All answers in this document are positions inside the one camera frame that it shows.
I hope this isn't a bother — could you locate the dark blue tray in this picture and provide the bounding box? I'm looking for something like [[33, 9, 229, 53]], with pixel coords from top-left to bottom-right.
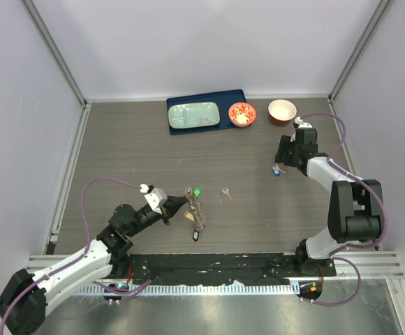
[[166, 89, 246, 135]]

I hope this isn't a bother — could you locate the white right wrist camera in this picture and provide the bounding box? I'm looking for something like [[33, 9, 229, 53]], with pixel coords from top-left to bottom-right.
[[290, 117, 312, 142]]

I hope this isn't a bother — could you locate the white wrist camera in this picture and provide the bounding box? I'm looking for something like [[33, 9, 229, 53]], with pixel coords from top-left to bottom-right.
[[140, 184, 168, 214], [290, 117, 312, 142]]

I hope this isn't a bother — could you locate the light green rectangular plate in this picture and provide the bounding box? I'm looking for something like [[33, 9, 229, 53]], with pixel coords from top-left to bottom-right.
[[168, 102, 221, 130]]

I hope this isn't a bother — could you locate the left aluminium frame post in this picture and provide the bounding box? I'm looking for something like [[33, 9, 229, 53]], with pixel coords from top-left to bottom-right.
[[20, 0, 87, 108]]

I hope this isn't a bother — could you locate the white slotted cable duct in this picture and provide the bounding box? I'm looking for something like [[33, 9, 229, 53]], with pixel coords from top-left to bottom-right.
[[80, 283, 301, 297]]

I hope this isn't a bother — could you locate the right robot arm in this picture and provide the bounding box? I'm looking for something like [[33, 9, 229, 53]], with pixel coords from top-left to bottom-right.
[[274, 128, 385, 276]]

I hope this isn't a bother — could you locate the right aluminium frame post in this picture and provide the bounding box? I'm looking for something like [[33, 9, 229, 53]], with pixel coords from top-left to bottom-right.
[[328, 0, 393, 103]]

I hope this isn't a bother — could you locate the key with blue tag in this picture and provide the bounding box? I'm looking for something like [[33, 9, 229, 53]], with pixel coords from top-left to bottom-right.
[[272, 164, 285, 177]]

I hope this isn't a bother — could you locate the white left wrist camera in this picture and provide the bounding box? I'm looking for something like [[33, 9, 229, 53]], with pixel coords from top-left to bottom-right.
[[140, 184, 168, 214]]

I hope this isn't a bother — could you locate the orange patterned small bowl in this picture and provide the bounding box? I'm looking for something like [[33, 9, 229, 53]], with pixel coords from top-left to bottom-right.
[[228, 103, 257, 128]]

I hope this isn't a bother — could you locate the aluminium frame post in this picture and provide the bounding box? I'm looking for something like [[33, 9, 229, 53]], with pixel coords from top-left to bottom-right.
[[20, 0, 87, 108], [328, 0, 393, 103]]

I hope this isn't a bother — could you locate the metal key organizer with rings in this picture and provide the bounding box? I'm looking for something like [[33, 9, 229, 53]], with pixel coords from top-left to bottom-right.
[[184, 187, 205, 241]]

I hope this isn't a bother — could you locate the silver key with ring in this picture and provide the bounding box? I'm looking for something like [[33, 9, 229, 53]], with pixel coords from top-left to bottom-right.
[[221, 188, 232, 200]]

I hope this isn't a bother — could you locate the red cup white inside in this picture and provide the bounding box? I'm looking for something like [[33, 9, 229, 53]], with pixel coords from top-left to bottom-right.
[[268, 99, 297, 126]]

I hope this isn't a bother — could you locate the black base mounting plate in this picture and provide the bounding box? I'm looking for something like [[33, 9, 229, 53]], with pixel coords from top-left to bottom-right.
[[130, 253, 337, 286]]

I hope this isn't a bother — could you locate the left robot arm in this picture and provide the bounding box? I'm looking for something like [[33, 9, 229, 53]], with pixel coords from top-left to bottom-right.
[[0, 196, 187, 334]]

